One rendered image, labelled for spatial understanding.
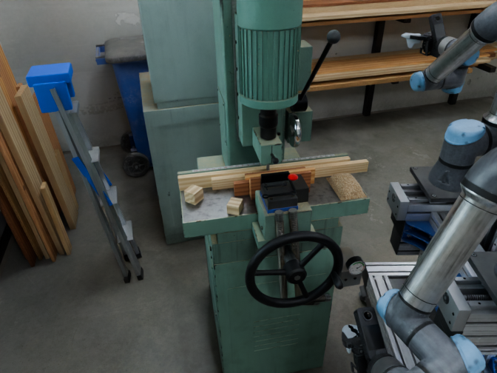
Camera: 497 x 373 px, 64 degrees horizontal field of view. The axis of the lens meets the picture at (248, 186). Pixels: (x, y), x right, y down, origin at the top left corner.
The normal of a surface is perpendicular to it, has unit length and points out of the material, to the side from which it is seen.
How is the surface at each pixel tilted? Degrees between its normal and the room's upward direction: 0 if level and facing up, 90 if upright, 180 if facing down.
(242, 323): 90
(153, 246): 0
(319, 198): 0
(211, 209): 0
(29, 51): 90
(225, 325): 90
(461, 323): 90
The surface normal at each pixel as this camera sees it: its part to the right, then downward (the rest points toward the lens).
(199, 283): -0.02, -0.83
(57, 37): 0.25, 0.53
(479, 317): 0.00, 0.55
